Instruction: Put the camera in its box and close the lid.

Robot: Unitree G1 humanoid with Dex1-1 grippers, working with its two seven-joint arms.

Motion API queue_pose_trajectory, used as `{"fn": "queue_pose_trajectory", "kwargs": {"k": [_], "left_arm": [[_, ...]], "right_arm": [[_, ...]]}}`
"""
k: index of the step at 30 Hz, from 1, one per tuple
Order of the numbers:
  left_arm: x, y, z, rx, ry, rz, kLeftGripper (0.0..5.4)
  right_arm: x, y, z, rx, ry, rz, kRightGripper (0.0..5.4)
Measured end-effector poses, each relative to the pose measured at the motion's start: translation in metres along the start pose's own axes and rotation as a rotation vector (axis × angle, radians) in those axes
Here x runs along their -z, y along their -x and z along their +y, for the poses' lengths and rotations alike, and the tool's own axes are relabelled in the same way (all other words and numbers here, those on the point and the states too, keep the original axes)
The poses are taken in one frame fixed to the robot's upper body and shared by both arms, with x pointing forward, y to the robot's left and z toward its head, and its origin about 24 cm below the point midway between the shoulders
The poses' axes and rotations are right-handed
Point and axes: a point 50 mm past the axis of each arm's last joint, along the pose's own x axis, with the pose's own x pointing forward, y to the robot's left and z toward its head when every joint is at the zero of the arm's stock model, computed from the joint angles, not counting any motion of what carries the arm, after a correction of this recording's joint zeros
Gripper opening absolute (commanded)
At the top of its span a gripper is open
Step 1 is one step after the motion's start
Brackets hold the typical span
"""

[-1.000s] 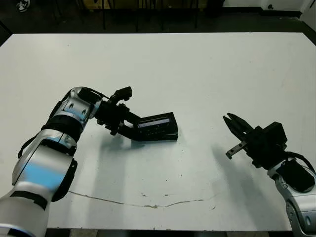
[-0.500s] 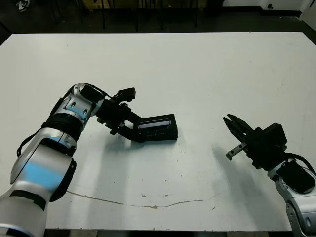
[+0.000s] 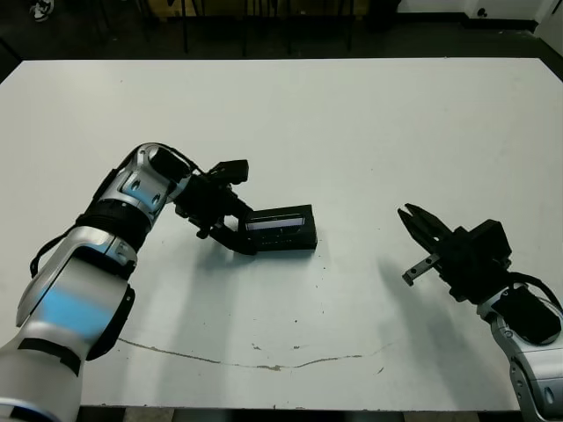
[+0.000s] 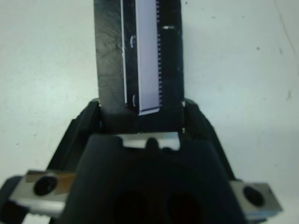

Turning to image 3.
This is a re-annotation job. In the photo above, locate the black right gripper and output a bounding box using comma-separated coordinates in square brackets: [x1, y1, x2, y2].
[397, 202, 514, 305]

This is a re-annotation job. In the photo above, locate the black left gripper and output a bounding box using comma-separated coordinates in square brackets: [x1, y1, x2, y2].
[174, 172, 260, 258]

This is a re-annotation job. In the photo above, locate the black box lid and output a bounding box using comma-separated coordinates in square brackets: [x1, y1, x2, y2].
[239, 203, 316, 241]

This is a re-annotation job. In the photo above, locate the black box with white insert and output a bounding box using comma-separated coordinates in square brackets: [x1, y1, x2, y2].
[257, 235, 318, 253]

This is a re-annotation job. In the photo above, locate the black metal chair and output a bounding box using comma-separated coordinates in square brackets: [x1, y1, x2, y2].
[180, 0, 248, 58]

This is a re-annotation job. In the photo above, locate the black bin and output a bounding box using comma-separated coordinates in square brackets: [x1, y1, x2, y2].
[367, 0, 401, 27]

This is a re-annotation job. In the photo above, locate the white cabinet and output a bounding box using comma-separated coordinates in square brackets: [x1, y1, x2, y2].
[534, 0, 563, 47]

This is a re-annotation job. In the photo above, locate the white sneaker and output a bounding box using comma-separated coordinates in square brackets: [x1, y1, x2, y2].
[29, 0, 55, 22]

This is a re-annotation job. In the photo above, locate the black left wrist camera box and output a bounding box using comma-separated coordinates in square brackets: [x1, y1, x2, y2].
[208, 159, 251, 186]

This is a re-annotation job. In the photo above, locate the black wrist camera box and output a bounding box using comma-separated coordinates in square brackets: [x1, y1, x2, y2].
[465, 218, 514, 269]
[208, 159, 251, 186]

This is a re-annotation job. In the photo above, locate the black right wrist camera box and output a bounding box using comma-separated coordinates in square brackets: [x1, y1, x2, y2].
[465, 218, 514, 269]

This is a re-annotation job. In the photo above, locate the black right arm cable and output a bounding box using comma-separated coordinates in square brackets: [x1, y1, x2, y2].
[505, 272, 563, 317]

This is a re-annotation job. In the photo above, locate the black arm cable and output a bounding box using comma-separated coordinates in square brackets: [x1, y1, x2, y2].
[28, 146, 206, 279]
[505, 272, 563, 317]

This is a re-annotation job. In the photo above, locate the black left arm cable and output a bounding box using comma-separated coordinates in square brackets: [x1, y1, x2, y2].
[28, 146, 206, 279]

